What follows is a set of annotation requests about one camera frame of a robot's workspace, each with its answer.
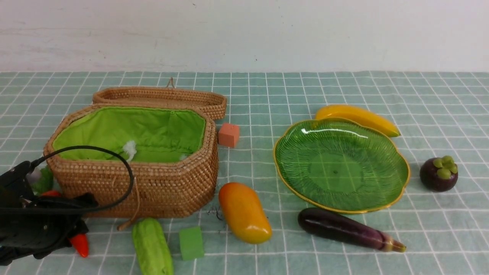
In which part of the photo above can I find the green leaf-shaped glass plate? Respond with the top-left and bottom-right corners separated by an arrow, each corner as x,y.
274,119 -> 411,214

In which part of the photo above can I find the orange foam cube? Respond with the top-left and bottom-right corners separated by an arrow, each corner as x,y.
218,123 -> 240,148

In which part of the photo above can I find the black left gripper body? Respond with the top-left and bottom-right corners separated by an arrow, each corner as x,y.
0,161 -> 98,266

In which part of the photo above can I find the woven wicker basket green lining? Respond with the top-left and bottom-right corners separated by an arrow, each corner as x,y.
44,104 -> 219,218

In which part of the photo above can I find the dark purple toy mangosteen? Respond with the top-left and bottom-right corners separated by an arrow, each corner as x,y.
419,155 -> 459,192

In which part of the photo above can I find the green checkered tablecloth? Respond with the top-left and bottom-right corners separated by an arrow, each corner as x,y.
0,71 -> 489,275

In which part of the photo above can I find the woven wicker basket lid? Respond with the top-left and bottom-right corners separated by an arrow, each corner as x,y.
92,78 -> 227,120

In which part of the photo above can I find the yellow orange toy mango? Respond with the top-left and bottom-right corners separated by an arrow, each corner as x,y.
218,182 -> 272,245

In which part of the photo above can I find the light green toy cucumber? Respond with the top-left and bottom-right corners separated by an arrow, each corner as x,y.
132,218 -> 174,275

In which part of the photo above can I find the purple toy eggplant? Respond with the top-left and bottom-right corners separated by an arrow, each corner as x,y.
297,207 -> 406,253

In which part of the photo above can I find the yellow toy banana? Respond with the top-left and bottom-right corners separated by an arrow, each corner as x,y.
315,104 -> 401,138

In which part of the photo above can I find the orange toy carrot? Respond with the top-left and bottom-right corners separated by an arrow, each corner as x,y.
28,166 -> 89,258

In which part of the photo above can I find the green foam cube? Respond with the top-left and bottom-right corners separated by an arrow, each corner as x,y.
179,226 -> 205,261

